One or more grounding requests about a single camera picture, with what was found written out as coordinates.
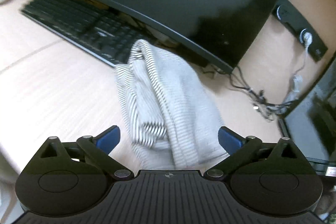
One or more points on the grey striped knit garment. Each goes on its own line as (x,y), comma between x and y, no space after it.
(171,121)

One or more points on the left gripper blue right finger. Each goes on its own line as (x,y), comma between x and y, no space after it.
(241,151)

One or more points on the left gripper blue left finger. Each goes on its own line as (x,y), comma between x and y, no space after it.
(97,150)

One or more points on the black keyboard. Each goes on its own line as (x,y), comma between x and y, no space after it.
(97,30)

